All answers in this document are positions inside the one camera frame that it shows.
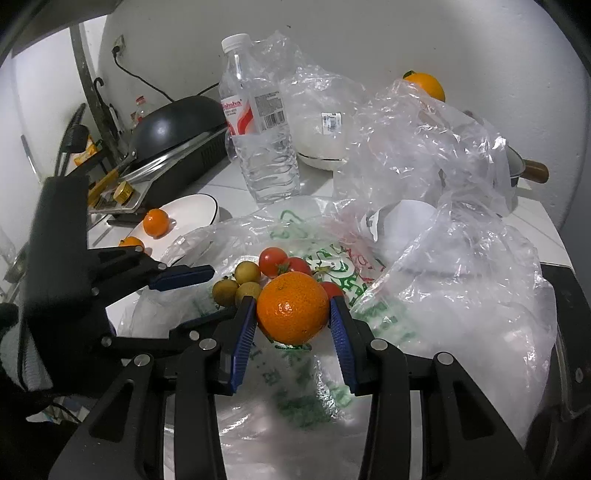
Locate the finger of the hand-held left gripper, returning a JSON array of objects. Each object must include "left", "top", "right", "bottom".
[
  {"left": 88, "top": 244, "right": 216, "bottom": 305},
  {"left": 99, "top": 307, "right": 241, "bottom": 356}
]

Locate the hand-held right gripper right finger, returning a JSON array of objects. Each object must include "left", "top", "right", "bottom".
[{"left": 328, "top": 295, "right": 539, "bottom": 480}]

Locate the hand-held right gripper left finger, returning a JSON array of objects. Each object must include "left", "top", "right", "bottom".
[{"left": 48, "top": 295, "right": 257, "bottom": 480}]

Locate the yellow-green longan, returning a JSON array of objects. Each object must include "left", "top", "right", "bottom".
[
  {"left": 212, "top": 278, "right": 238, "bottom": 306},
  {"left": 233, "top": 261, "right": 262, "bottom": 284},
  {"left": 235, "top": 281, "right": 263, "bottom": 308}
]

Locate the large orange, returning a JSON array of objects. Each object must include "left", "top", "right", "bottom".
[{"left": 256, "top": 271, "right": 330, "bottom": 346}]

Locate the white plate with black rim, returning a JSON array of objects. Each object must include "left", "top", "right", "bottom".
[{"left": 117, "top": 194, "right": 220, "bottom": 271}]

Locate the white green-printed plastic bag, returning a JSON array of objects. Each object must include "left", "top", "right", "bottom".
[{"left": 117, "top": 203, "right": 402, "bottom": 480}]

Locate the stainless steel stove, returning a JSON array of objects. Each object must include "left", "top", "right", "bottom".
[{"left": 88, "top": 127, "right": 232, "bottom": 217}]

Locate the orange snack packet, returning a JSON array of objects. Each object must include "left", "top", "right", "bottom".
[{"left": 74, "top": 141, "right": 105, "bottom": 167}]

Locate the large clear plastic bag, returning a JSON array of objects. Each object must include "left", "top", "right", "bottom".
[{"left": 351, "top": 189, "right": 559, "bottom": 444}]

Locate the clear plastic water bottle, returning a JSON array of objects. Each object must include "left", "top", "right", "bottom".
[{"left": 218, "top": 33, "right": 302, "bottom": 205}]

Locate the black wok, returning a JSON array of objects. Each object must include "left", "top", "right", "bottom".
[{"left": 90, "top": 95, "right": 229, "bottom": 199}]

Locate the white bowl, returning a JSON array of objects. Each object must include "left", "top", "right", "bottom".
[{"left": 295, "top": 108, "right": 351, "bottom": 171}]

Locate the crumpled clear plastic bag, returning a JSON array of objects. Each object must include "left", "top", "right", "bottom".
[{"left": 330, "top": 78, "right": 520, "bottom": 232}]

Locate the clear plastic bag over bowl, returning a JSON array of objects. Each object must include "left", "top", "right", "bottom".
[{"left": 252, "top": 30, "right": 370, "bottom": 162}]

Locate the orange with green stem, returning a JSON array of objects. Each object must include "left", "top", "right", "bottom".
[{"left": 403, "top": 70, "right": 446, "bottom": 103}]

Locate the black hooked handle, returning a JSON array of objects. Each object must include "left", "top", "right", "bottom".
[{"left": 92, "top": 78, "right": 122, "bottom": 139}]

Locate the black power cable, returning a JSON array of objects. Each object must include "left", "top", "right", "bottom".
[{"left": 112, "top": 46, "right": 220, "bottom": 104}]

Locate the pot with wooden handle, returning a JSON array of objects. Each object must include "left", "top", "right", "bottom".
[{"left": 489, "top": 141, "right": 550, "bottom": 217}]

